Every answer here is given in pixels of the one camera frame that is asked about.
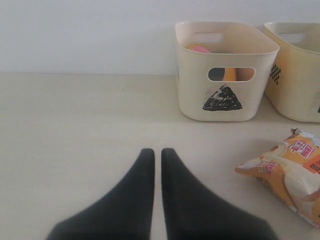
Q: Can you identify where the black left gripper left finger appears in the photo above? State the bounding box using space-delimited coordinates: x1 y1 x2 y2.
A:
47 148 155 240

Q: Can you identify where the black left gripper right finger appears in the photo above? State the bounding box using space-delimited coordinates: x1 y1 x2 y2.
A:
160 147 254 240

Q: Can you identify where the orange instant noodle packet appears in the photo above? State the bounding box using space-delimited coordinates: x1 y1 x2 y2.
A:
234 128 320 228

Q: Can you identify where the yellow Lays chips can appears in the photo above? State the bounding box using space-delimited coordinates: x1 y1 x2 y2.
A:
222 67 237 81

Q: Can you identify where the pink Lays chips can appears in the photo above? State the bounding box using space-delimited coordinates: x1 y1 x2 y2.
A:
187 43 212 54

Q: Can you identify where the middle cream plastic bin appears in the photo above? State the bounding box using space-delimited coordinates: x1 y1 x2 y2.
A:
263 22 320 123

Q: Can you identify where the cream plastic bin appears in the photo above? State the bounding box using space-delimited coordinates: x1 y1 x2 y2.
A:
175 21 280 122
263 22 320 123

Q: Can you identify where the left cream plastic bin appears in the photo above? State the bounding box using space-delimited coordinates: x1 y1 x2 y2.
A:
175 21 280 122

